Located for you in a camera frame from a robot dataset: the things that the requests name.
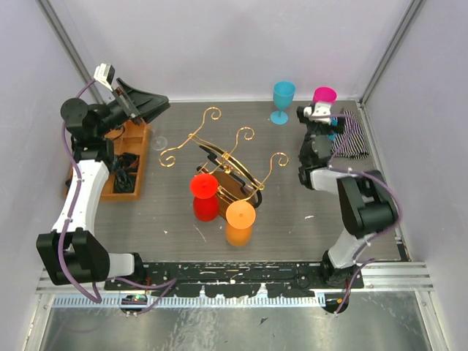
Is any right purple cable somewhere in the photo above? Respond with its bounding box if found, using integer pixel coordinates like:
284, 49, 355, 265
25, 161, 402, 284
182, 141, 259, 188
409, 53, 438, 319
328, 113, 404, 315

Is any black mounting base plate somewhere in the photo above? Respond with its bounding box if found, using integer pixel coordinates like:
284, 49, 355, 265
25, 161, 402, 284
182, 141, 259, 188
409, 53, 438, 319
104, 260, 363, 299

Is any pink wine glass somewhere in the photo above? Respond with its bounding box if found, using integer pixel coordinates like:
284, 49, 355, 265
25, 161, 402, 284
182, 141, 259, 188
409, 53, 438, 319
312, 86, 337, 105

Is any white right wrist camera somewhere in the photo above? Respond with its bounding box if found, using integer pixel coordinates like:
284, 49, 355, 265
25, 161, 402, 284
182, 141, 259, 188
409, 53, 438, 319
310, 102, 332, 124

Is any wooden compartment tray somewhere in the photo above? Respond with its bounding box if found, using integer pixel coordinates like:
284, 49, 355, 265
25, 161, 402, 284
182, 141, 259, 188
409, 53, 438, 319
64, 118, 151, 202

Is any grey slotted cable duct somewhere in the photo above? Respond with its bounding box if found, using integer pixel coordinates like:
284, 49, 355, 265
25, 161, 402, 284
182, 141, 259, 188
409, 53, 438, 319
52, 293, 325, 309

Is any striped black white cloth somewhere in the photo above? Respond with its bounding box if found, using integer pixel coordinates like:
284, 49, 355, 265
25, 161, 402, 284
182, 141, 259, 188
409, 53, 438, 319
329, 109, 369, 159

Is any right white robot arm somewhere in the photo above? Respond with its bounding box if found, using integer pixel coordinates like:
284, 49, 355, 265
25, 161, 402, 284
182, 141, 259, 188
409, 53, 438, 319
296, 102, 399, 288

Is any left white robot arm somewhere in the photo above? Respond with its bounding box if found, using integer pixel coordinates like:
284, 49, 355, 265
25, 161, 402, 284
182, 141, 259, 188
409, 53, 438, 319
36, 79, 170, 290

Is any orange wine glass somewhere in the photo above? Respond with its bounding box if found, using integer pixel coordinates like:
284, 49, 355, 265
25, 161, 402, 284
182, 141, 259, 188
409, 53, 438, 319
225, 200, 256, 246

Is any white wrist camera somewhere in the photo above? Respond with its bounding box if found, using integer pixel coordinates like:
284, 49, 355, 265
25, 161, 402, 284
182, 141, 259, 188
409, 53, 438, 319
94, 63, 116, 91
310, 102, 332, 124

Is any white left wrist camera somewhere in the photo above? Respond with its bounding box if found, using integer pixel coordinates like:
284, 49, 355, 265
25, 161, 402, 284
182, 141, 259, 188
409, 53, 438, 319
94, 63, 116, 91

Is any red wine glass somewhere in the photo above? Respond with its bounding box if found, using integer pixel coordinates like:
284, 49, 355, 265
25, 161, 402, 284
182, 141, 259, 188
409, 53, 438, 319
190, 173, 219, 222

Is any clear champagne flute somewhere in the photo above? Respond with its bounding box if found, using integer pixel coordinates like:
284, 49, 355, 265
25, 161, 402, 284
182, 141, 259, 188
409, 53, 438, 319
150, 121, 167, 151

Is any gold wire glass rack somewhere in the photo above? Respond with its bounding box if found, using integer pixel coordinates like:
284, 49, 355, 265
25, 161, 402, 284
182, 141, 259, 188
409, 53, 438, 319
159, 107, 290, 218

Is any blue wine glass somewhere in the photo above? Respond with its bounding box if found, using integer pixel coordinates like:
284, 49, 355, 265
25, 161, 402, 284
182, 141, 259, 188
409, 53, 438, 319
328, 118, 345, 141
270, 81, 295, 125

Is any dark patterned rolled cloth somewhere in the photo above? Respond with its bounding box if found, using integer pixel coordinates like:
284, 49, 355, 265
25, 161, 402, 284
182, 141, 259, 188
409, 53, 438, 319
112, 152, 140, 194

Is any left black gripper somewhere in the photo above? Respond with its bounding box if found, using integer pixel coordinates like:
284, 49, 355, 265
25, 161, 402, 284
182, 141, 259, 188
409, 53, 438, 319
95, 78, 171, 137

